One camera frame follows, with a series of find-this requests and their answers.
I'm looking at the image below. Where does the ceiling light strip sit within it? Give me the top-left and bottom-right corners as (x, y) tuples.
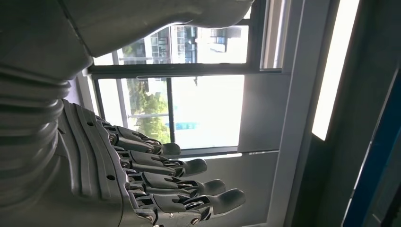
(312, 0), (361, 141)

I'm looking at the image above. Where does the dark window frame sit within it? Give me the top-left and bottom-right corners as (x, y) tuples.
(77, 0), (292, 157)

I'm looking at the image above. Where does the blue overhead rail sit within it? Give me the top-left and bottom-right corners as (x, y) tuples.
(340, 69), (401, 227)

